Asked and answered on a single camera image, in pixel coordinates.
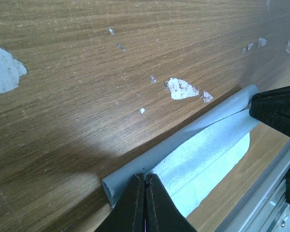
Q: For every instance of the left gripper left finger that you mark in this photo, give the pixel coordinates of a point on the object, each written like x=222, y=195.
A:
x=128, y=214

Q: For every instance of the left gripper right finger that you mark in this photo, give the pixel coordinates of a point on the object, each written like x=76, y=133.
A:
x=161, y=214

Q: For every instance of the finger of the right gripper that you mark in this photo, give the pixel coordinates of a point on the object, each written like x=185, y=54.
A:
x=273, y=109

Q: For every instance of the blue cleaning cloth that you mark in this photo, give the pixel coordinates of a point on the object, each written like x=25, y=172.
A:
x=192, y=161

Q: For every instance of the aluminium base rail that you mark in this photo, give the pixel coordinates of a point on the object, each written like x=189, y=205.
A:
x=263, y=204

